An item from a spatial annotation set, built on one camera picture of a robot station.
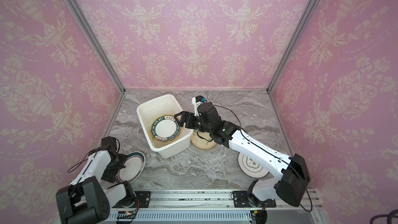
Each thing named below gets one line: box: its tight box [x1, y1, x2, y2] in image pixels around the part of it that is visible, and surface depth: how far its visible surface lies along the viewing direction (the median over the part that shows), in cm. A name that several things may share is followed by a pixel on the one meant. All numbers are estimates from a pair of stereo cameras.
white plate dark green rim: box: [150, 115, 182, 143], surface depth 97 cm
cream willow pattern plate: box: [190, 130, 217, 150], surface depth 92 cm
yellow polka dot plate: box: [150, 115, 182, 143], surface depth 97 cm
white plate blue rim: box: [237, 152, 269, 179], surface depth 85 cm
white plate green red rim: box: [117, 151, 146, 184], surface depth 83 cm
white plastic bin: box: [136, 94, 194, 160], surface depth 91 cm
